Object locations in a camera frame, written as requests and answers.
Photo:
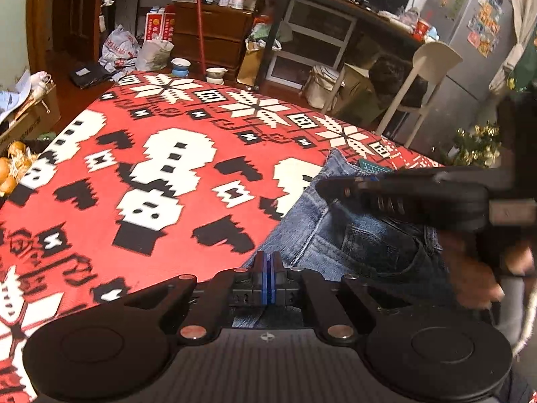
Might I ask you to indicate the blue bowl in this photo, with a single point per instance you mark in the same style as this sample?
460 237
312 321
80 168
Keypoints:
181 67

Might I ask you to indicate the white red printed plastic bag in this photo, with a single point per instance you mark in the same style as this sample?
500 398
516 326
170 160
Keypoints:
119 48

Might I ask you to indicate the fridge sticker cluster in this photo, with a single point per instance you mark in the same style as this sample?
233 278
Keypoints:
484 25

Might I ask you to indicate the beige curtain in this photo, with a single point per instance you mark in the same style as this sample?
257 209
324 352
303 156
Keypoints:
520 21

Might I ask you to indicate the red patterned blanket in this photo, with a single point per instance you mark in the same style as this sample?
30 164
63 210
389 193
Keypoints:
126 155

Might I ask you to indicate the red carton box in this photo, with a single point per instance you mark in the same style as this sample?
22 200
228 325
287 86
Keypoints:
159 24

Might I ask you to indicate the small Christmas tree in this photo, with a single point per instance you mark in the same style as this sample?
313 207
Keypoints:
474 147

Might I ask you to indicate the white plastic drawer unit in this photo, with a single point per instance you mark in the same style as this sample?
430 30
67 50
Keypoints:
319 33

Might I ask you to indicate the cardboard box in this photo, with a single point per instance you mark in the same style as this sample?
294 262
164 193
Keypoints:
37 121

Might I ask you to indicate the wooden drawer cabinet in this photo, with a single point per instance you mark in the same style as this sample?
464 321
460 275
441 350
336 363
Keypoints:
218 46

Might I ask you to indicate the black desk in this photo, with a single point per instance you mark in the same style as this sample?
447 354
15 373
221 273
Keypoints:
335 2

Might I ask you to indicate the beige chair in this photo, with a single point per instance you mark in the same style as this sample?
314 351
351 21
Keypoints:
436 56

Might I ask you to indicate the blue jeans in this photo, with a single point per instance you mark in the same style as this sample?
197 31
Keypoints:
327 235

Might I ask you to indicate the red cup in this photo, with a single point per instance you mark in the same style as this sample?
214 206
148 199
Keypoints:
421 30

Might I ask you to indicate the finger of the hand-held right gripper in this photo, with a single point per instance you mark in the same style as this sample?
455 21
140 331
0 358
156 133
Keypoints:
377 197

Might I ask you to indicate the brown paper bag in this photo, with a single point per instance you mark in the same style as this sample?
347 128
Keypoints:
250 63

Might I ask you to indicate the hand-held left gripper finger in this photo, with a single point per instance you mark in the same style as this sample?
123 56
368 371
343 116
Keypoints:
263 277
272 277

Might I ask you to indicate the white bowl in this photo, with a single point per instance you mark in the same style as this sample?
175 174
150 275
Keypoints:
216 75

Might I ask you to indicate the green cutting mat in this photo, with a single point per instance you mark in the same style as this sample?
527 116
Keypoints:
373 166

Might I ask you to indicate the white tote bag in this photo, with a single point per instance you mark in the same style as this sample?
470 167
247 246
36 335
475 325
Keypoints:
321 86

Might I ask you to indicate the person's right hand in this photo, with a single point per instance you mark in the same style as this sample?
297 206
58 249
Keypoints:
474 277

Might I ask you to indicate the wooden door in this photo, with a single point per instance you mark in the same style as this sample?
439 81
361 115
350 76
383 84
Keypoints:
75 16

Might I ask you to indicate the plain white plastic bag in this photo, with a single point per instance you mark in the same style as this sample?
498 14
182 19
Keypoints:
154 54

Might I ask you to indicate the black flat pad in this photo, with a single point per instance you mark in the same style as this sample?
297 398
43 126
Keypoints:
90 75

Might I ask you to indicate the grey refrigerator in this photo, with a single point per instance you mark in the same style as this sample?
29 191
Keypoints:
457 84

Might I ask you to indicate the black furry pet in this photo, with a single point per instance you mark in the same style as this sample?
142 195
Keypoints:
390 75

